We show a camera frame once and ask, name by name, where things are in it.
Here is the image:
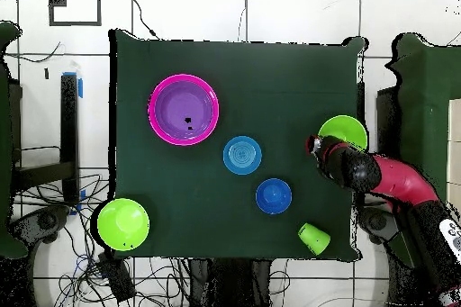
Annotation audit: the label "green plastic bowl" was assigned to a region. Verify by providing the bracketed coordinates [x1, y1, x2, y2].
[96, 197, 151, 252]
[318, 114, 369, 152]

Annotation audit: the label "green plastic cup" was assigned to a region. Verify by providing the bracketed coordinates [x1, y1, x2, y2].
[297, 222, 331, 257]

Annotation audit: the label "purple plastic bowl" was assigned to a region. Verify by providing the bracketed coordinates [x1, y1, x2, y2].
[154, 80, 215, 140]

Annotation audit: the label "pink plastic bowl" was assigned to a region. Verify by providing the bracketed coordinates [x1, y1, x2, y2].
[148, 73, 220, 147]

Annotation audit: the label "dark blue plastic bowl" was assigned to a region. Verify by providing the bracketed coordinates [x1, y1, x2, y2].
[255, 177, 294, 215]

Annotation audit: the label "light blue plastic bowl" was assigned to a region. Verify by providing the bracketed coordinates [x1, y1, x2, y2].
[222, 135, 263, 176]

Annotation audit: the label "dark green table cloth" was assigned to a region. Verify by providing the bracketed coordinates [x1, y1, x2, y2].
[108, 28, 369, 263]

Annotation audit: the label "green cloth side table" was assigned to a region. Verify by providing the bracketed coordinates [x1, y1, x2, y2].
[0, 20, 28, 259]
[384, 32, 461, 268]

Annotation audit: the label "beige boxes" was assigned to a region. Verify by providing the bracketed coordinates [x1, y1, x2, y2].
[447, 97, 461, 211]

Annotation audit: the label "black power adapter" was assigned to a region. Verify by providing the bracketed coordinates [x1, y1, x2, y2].
[97, 252, 137, 303]

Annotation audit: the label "black pedestal leg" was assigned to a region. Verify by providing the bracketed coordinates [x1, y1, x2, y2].
[357, 205, 401, 247]
[8, 205, 70, 307]

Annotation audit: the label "black floor cable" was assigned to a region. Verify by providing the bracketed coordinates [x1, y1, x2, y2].
[125, 0, 160, 40]

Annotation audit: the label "black upright post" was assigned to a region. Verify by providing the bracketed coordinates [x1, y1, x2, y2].
[59, 72, 81, 207]

